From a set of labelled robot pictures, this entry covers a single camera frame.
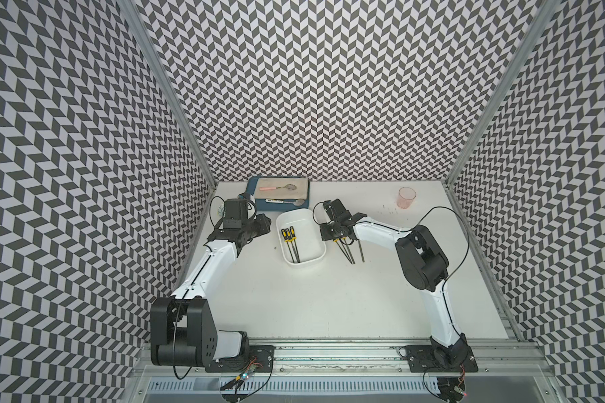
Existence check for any black yellow file tool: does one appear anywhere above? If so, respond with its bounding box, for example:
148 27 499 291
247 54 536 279
358 240 366 263
288 226 301 264
334 238 355 265
283 228 297 264
281 228 295 264
340 240 356 265

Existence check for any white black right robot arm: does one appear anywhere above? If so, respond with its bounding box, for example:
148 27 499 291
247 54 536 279
319 199 479 373

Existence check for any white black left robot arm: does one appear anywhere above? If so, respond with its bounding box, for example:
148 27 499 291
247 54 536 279
150 213 272 368

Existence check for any white plastic storage box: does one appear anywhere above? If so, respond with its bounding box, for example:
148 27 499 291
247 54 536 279
275 208 327 268

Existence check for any teal rectangular tray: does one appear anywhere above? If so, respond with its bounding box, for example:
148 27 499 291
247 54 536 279
245 176 310 213

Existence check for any beige folded cloth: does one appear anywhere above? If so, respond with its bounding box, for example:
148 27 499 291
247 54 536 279
254 177 309 200

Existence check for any pink translucent cup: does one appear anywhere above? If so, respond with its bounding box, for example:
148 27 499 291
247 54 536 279
396 186 417 209

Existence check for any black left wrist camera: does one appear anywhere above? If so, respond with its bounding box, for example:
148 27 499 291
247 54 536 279
222 198 249 230

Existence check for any white handled metal spoon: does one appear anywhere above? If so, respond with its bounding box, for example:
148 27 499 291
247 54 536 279
265 198 307 207

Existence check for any pink handled slotted spoon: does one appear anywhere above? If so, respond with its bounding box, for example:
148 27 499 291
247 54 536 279
258 184 297 191

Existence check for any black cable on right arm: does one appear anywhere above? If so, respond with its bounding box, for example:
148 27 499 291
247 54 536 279
412 206 471 283

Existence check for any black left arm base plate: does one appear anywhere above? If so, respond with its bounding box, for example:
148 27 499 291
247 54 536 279
205 345 275 374

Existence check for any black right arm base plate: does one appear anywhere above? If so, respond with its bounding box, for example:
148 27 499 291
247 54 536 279
403 345 479 374

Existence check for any left electronics board with wires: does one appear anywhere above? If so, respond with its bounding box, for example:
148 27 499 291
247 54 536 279
219 355 274 402

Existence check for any electronics board with wires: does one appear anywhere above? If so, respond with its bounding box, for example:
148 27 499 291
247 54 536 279
219 355 274 402
421 367 467 402

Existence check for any right electronics board with wires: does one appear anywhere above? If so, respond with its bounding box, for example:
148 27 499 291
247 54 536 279
421 367 467 402

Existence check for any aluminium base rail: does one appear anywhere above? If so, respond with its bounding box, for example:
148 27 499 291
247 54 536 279
120 339 567 402

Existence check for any aluminium corner post left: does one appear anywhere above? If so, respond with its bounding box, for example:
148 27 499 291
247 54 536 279
117 0 217 187

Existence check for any aluminium corner post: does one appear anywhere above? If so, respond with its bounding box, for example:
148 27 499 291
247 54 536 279
117 0 217 187
444 0 561 189

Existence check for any aluminium corner post right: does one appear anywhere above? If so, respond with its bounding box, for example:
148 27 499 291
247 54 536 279
444 0 561 189

